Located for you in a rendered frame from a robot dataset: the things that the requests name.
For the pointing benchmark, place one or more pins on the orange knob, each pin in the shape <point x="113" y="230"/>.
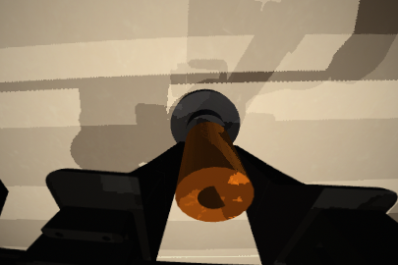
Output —
<point x="213" y="185"/>

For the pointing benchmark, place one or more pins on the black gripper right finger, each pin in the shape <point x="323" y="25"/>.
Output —
<point x="283" y="208"/>

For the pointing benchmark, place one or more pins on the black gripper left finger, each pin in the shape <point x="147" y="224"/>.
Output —
<point x="147" y="192"/>

